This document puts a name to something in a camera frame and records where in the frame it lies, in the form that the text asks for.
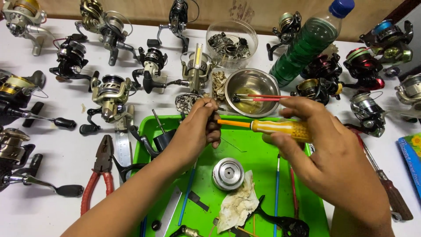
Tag black chrome fishing reel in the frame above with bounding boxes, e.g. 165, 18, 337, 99
49, 34, 100, 93

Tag black brass spool fishing reel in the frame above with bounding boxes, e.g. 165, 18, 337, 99
291, 78, 344, 106

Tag bottle of green liquid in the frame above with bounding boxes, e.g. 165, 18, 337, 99
269, 0, 356, 88

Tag silver black reel piece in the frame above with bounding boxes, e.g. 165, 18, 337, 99
169, 225, 205, 237

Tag yellow handled screwdriver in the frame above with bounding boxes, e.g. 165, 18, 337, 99
215, 118, 313, 143

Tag perforated silver reel part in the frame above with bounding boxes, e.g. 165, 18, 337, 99
175, 93, 202, 115

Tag clear round plastic container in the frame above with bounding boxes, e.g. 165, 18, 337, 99
205, 19, 259, 70

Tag black white fishing reel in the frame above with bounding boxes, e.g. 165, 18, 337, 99
132, 47, 169, 95

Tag dirty crumpled rag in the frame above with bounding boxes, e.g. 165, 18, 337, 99
211, 70, 228, 101

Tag champagne silver fishing reel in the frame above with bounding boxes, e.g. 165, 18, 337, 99
79, 75, 136, 136

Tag blue handled brush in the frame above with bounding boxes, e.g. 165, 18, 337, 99
177, 161, 198, 226
273, 154, 281, 237

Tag person's right hand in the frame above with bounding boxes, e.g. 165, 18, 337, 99
262, 97, 392, 218

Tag beige fishing reel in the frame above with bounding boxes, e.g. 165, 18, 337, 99
167, 51, 218, 97

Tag thin red stick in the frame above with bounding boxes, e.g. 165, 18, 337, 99
289, 165, 300, 220

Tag red black fishing reel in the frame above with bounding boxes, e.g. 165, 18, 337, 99
343, 47, 385, 92

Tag silver pen work light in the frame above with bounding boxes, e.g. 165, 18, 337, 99
193, 43, 204, 94

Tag steel ruler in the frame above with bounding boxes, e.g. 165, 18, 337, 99
114, 105, 135, 169

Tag red handled pliers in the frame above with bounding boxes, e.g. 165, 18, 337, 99
80, 134, 115, 216

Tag silver gold fishing reel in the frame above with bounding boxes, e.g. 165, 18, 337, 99
1, 0, 57, 56

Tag green plastic tray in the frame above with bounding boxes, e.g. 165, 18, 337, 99
131, 115, 330, 237

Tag heap of small metal parts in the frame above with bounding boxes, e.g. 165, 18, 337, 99
207, 32, 252, 60

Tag pale silver fishing reel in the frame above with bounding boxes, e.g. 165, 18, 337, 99
394, 73, 421, 111

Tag dark grey bronze fishing reel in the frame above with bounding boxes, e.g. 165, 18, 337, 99
0, 127, 85, 198

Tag silver black fishing reel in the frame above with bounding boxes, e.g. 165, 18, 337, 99
343, 91, 387, 138

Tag stained white tissue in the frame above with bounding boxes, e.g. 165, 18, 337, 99
216, 170, 260, 234

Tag slim black fishing reel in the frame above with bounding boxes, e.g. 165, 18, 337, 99
147, 0, 200, 54

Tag blue spool fishing reel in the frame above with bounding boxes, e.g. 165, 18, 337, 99
359, 19, 414, 65

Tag brown handled screwdriver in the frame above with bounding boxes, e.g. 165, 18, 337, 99
350, 128, 414, 221

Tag black green spool fishing reel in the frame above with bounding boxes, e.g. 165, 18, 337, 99
266, 11, 302, 62

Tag person's left hand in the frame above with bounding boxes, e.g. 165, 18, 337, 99
163, 97, 222, 171

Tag dark maroon fishing reel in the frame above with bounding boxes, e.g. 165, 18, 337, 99
301, 53, 343, 83

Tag black reel body part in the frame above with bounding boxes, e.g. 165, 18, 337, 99
129, 125, 177, 162

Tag blue tissue packet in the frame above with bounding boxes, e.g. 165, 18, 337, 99
397, 132, 421, 199

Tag thin metal rod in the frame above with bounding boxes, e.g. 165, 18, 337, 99
152, 109, 166, 134

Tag black reel handle arm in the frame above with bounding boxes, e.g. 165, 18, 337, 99
253, 195, 310, 237

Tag silver reel spool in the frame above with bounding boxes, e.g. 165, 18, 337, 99
212, 157, 245, 191

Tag steel bowl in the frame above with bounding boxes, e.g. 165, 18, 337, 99
224, 68, 281, 118

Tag olive grey fishing reel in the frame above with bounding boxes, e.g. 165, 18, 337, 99
75, 0, 139, 66

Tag black gold fishing reel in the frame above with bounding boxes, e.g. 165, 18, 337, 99
0, 69, 77, 130

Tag black flat strip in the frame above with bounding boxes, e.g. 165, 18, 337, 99
188, 190, 210, 212

